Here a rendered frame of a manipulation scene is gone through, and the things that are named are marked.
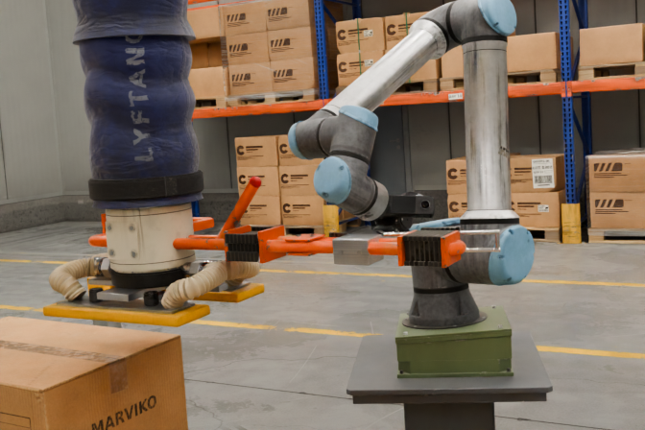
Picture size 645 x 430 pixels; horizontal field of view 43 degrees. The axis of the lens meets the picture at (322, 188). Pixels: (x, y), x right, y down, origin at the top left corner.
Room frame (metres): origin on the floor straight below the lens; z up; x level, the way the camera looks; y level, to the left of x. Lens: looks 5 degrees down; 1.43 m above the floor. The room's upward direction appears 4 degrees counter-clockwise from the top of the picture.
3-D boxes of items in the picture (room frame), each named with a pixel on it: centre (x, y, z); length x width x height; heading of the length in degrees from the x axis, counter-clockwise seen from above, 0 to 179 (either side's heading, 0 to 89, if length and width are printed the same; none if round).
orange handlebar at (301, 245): (1.65, 0.12, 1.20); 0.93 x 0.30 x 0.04; 61
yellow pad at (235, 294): (1.73, 0.31, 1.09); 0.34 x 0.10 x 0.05; 61
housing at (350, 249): (1.42, -0.06, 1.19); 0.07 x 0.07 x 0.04; 61
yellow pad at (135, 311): (1.56, 0.40, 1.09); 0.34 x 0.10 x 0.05; 61
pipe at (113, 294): (1.64, 0.35, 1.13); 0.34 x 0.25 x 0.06; 61
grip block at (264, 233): (1.52, 0.13, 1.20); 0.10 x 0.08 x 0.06; 151
